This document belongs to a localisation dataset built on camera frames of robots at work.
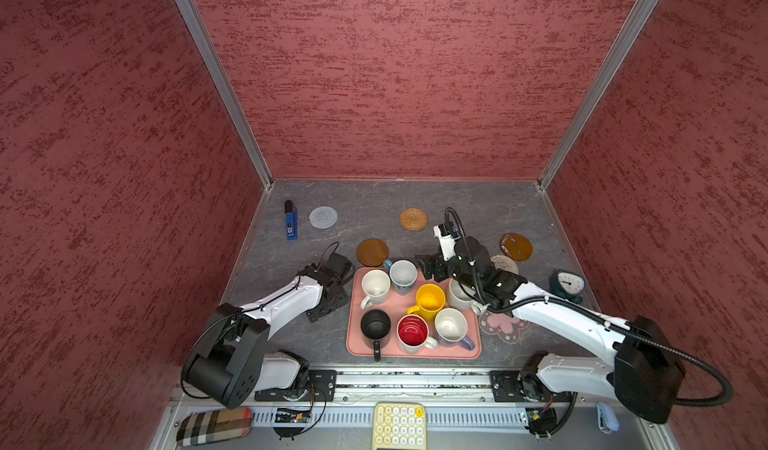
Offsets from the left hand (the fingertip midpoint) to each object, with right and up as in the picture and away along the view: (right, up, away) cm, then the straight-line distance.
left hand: (331, 310), depth 87 cm
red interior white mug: (+24, -6, -4) cm, 25 cm away
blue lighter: (-18, +27, +18) cm, 38 cm away
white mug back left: (+14, +7, +1) cm, 15 cm away
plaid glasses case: (-22, -19, -21) cm, 36 cm away
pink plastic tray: (+9, -7, -8) cm, 14 cm away
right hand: (+28, +17, -6) cm, 33 cm away
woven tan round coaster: (+26, +27, +23) cm, 44 cm away
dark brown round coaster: (+11, +16, +13) cm, 23 cm away
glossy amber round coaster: (+62, +17, +16) cm, 67 cm away
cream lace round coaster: (+55, +13, +10) cm, 58 cm away
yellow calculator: (+20, -20, -20) cm, 35 cm away
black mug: (+14, -3, -6) cm, 15 cm away
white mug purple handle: (+35, -3, -4) cm, 36 cm away
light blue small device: (+68, -18, -20) cm, 73 cm away
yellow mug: (+30, +3, 0) cm, 30 cm away
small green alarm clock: (+72, +7, +1) cm, 72 cm away
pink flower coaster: (+51, -3, -3) cm, 51 cm away
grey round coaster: (-8, +27, +22) cm, 36 cm away
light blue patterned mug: (+21, +11, 0) cm, 24 cm away
